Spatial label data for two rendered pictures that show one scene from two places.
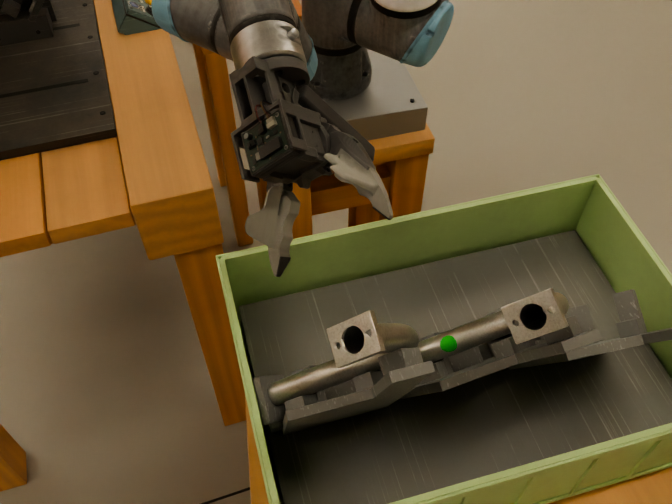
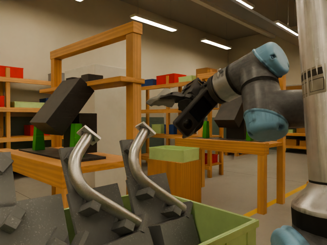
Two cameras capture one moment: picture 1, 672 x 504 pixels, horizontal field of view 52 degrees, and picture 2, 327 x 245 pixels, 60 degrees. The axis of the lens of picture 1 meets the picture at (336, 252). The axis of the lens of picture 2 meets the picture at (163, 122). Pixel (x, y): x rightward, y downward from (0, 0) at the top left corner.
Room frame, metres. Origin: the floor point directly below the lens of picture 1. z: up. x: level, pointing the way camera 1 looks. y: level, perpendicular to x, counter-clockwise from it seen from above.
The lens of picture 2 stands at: (1.14, -0.36, 1.21)
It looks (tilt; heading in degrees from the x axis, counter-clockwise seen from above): 1 degrees down; 153
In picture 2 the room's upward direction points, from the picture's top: straight up
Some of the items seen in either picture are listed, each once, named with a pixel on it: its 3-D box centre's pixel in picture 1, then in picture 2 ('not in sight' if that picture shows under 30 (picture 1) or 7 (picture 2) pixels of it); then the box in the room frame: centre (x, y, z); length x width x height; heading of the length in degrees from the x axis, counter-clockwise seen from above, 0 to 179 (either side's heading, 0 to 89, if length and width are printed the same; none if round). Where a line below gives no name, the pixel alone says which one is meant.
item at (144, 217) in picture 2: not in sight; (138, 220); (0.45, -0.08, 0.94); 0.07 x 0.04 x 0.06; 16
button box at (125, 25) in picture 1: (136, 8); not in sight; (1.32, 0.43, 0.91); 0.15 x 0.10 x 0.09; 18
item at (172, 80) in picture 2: not in sight; (172, 121); (-4.79, 2.86, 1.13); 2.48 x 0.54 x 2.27; 19
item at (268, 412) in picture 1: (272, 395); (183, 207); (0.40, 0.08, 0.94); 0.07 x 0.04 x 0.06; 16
